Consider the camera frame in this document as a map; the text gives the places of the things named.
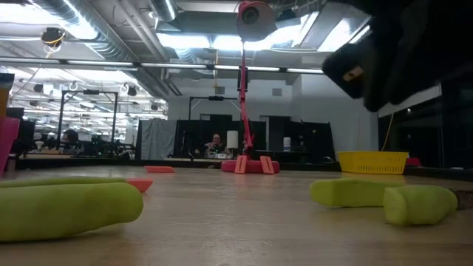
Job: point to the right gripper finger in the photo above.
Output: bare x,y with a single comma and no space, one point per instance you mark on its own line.
399,96
340,63

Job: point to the small red object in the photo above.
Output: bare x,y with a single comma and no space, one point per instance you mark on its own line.
413,162

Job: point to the yellow plastic basket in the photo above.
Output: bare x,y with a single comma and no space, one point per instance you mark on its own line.
371,162

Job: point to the white canister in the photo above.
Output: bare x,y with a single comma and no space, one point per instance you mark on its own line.
287,144

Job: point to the white cylinder shade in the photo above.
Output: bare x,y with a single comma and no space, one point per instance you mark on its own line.
232,138

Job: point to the person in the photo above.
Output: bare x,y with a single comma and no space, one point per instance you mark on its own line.
216,142
70,137

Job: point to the long ceiling light bar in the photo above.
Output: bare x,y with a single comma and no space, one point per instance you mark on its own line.
166,65

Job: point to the grey curtain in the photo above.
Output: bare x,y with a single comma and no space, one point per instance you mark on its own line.
155,138

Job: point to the pink plastic tray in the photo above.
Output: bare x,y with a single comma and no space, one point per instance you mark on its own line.
8,140

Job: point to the black partition wall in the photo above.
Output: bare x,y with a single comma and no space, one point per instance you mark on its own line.
306,140

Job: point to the thin black frame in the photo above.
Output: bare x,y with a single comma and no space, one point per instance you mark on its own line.
212,98

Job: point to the red camera stand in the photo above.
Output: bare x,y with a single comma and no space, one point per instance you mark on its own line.
251,167

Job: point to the black table frame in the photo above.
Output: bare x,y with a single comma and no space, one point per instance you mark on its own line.
92,162

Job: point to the black rig frame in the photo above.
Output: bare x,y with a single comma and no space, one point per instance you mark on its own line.
61,118

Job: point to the ceiling mounted camera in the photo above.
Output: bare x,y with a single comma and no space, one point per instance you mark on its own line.
53,37

